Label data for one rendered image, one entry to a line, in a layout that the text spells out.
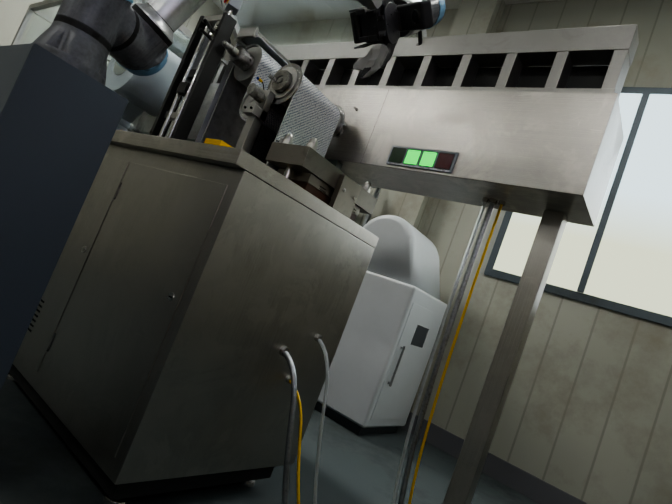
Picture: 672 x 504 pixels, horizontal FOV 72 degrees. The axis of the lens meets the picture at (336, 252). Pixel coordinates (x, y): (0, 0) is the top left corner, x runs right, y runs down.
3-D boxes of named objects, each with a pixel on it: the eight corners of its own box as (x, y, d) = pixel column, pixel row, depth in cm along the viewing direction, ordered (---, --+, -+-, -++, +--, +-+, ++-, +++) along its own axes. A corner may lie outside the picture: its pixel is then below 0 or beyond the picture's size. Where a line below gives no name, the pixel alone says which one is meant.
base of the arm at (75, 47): (43, 50, 90) (64, 5, 91) (15, 52, 99) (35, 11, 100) (114, 93, 102) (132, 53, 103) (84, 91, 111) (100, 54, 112)
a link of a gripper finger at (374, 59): (348, 89, 91) (364, 52, 94) (373, 87, 88) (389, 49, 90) (340, 78, 89) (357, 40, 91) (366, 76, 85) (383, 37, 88)
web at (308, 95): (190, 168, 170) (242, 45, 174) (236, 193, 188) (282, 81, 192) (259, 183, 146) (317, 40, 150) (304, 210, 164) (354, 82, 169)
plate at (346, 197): (327, 206, 143) (340, 174, 144) (345, 217, 151) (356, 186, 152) (333, 207, 141) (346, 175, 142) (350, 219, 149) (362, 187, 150)
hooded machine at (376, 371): (405, 437, 289) (472, 250, 300) (364, 440, 246) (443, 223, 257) (329, 394, 327) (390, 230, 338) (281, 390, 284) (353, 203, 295)
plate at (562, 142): (83, 121, 311) (101, 81, 313) (121, 141, 332) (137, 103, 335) (582, 192, 120) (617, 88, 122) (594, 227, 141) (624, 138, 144)
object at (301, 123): (270, 149, 147) (292, 96, 148) (314, 179, 165) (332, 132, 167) (271, 149, 146) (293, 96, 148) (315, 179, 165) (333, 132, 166)
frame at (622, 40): (105, 83, 315) (119, 54, 317) (117, 90, 321) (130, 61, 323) (614, 93, 125) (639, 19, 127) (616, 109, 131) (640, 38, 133)
